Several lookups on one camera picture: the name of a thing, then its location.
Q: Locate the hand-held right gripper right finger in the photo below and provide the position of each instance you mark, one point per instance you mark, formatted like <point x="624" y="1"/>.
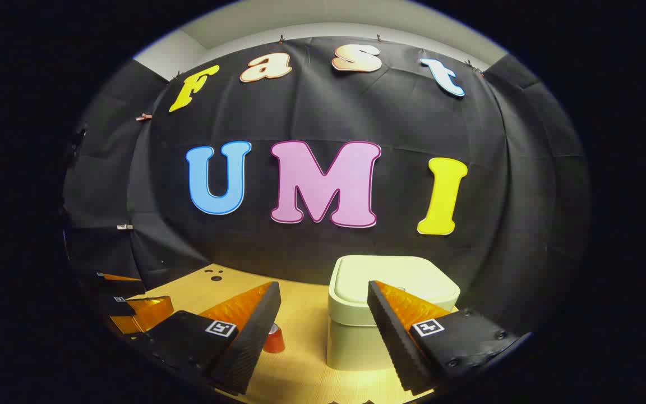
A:
<point x="393" y="342"/>

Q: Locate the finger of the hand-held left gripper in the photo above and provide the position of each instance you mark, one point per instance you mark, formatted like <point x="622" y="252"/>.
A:
<point x="149" y="314"/>
<point x="118" y="277"/>

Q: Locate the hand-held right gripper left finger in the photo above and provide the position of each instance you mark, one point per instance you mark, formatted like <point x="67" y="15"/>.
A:
<point x="253" y="342"/>

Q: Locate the orange-red pop can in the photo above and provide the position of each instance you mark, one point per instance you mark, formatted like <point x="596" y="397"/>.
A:
<point x="275" y="341"/>

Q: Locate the pale green desktop garbage bin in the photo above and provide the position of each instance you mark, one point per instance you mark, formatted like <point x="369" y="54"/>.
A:
<point x="390" y="269"/>

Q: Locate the small orange clip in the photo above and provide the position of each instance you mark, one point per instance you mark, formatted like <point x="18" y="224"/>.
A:
<point x="143" y="116"/>

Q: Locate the black backdrop cloth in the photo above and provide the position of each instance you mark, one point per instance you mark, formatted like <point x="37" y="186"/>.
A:
<point x="401" y="123"/>

